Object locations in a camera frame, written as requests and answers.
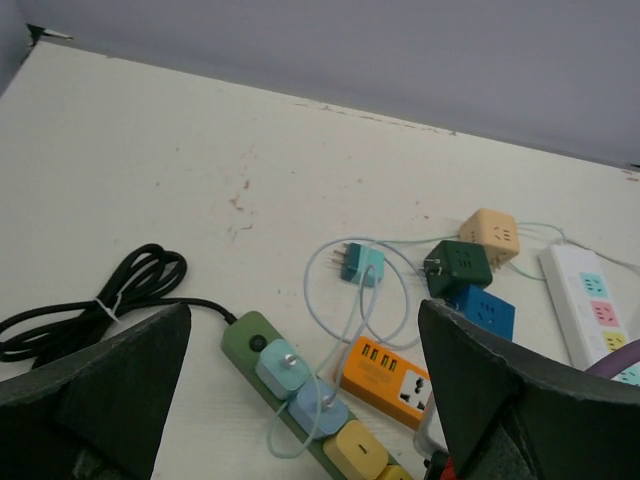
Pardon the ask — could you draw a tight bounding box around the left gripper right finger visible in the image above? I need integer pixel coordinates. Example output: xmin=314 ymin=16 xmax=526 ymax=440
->
xmin=417 ymin=300 xmax=639 ymax=479

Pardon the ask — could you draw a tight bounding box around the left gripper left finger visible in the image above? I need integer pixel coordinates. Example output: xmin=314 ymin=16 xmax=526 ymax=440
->
xmin=1 ymin=304 xmax=191 ymax=479

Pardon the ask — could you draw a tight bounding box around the blue cube plug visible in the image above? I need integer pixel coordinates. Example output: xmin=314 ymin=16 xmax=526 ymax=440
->
xmin=449 ymin=285 xmax=515 ymax=341

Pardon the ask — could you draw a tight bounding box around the white power strip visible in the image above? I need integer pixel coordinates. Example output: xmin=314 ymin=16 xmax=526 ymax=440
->
xmin=539 ymin=244 xmax=631 ymax=371

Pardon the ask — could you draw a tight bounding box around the orange power strip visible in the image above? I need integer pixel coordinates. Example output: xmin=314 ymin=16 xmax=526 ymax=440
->
xmin=339 ymin=336 xmax=432 ymax=431

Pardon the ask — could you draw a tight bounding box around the dark green dragon charger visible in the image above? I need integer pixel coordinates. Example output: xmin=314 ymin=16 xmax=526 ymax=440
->
xmin=423 ymin=240 xmax=493 ymax=299

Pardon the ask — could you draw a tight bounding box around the green power strip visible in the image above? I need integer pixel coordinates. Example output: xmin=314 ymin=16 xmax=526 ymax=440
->
xmin=221 ymin=310 xmax=416 ymax=480

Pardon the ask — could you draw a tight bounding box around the white thin usb cable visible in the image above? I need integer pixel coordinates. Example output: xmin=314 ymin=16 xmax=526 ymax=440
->
xmin=304 ymin=235 xmax=426 ymax=401

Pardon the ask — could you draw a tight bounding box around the light blue plug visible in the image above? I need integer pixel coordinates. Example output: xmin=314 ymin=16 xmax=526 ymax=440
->
xmin=287 ymin=379 xmax=349 ymax=440

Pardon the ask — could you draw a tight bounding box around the wooden beige cube plug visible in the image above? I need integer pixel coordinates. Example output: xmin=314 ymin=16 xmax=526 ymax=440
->
xmin=458 ymin=208 xmax=520 ymax=270

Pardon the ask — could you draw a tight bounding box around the teal cube plug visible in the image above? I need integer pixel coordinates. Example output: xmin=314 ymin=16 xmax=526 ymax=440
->
xmin=328 ymin=241 xmax=386 ymax=288

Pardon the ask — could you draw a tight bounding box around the light cyan plug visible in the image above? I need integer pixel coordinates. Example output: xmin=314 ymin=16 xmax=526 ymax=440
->
xmin=255 ymin=339 xmax=311 ymax=400

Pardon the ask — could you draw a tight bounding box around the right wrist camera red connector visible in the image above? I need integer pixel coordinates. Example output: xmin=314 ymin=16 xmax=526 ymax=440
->
xmin=412 ymin=394 xmax=454 ymax=480

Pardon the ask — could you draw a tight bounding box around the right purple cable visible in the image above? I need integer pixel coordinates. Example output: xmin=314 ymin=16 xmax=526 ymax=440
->
xmin=584 ymin=338 xmax=640 ymax=377

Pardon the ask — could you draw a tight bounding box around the black bundled power cord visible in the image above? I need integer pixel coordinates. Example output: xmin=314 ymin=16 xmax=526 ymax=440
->
xmin=0 ymin=243 xmax=239 ymax=364

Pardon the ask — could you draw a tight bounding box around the white strip cord with plug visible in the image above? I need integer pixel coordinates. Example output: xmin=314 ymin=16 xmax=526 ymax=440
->
xmin=559 ymin=239 xmax=640 ymax=276

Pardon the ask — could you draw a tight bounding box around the mint green thin cable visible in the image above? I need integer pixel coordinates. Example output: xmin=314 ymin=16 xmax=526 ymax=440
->
xmin=267 ymin=222 xmax=566 ymax=460

